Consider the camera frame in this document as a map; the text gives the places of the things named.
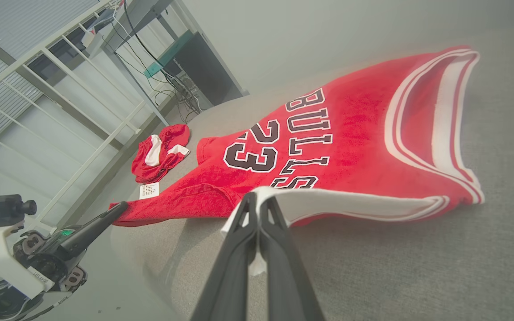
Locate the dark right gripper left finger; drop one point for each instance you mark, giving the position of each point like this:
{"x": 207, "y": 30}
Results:
{"x": 230, "y": 285}

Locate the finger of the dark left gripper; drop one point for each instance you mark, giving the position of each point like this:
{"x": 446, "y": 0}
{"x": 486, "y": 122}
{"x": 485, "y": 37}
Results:
{"x": 92, "y": 229}

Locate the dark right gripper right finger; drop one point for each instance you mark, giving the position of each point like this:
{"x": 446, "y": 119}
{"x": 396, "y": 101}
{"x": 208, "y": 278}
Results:
{"x": 283, "y": 290}

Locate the red shorts white side stripe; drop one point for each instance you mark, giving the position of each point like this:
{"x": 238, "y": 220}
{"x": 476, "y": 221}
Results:
{"x": 172, "y": 133}

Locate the red Bulls basketball jersey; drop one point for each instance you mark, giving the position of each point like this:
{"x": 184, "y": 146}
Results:
{"x": 350, "y": 147}

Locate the green desk crossbar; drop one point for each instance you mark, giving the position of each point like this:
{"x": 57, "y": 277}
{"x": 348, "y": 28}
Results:
{"x": 167, "y": 55}

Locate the black cabinet panel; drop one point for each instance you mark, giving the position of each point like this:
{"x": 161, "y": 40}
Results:
{"x": 203, "y": 67}

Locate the grey metal desk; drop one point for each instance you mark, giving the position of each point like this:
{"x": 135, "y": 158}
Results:
{"x": 143, "y": 18}

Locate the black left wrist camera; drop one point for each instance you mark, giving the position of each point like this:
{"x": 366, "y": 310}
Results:
{"x": 2, "y": 210}

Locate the white metal rack frame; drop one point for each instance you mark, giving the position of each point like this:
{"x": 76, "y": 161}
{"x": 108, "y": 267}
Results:
{"x": 92, "y": 156}

